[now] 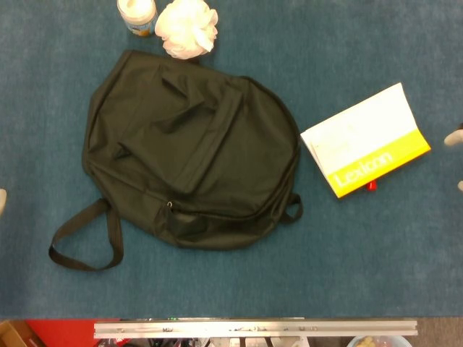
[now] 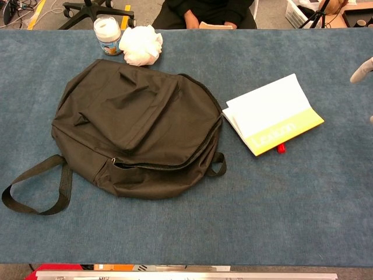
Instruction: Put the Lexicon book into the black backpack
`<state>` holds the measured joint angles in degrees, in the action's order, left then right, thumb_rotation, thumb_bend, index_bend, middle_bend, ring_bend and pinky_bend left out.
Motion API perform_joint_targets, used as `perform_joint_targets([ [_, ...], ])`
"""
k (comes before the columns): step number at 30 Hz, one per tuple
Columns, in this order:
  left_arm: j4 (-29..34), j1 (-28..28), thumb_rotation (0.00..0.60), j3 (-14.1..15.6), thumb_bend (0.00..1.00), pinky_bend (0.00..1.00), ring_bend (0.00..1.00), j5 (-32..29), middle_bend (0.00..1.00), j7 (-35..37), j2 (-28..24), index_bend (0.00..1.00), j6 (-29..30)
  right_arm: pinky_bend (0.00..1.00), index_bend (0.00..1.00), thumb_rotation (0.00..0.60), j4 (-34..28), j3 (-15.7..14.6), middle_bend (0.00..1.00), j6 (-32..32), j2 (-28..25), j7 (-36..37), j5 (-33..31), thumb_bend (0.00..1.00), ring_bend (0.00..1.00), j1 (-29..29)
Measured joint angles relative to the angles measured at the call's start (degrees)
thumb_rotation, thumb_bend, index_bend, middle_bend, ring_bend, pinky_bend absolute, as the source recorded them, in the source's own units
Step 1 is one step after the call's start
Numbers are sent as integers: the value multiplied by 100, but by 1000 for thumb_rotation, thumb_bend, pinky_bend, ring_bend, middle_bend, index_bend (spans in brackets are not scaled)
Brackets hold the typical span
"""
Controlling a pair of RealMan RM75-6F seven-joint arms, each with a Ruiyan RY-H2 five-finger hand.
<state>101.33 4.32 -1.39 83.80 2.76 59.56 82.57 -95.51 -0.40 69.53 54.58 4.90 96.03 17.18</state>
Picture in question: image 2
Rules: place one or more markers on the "blue felt table mat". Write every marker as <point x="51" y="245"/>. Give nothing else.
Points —
<point x="186" y="227"/>

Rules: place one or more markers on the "black tripod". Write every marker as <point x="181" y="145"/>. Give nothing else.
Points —
<point x="316" y="13"/>

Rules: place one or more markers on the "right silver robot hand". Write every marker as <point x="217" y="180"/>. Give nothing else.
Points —
<point x="362" y="73"/>

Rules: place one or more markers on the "jar with white lid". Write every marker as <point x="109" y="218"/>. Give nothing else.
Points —
<point x="107" y="35"/>

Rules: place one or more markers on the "seated person in black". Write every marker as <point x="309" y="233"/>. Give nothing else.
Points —
<point x="204" y="11"/>

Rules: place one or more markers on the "black fabric backpack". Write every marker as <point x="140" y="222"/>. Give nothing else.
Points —
<point x="131" y="116"/>

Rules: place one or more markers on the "red box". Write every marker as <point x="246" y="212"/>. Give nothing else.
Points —
<point x="55" y="268"/>

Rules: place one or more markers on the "white mesh bath pouf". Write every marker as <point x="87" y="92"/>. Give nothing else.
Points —
<point x="141" y="45"/>

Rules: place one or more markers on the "white plastic basket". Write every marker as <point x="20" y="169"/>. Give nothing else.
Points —
<point x="297" y="14"/>

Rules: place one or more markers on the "aluminium profile rail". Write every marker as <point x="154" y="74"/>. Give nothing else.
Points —
<point x="186" y="275"/>

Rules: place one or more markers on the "white yellow Lexicon book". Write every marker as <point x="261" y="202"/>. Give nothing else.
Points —
<point x="271" y="108"/>

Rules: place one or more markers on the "brown tray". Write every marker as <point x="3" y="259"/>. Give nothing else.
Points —
<point x="357" y="17"/>

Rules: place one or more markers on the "red whiteboard marker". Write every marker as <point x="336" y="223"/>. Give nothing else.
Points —
<point x="281" y="149"/>

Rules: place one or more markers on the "black office chair base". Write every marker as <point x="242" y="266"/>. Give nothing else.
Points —
<point x="87" y="10"/>

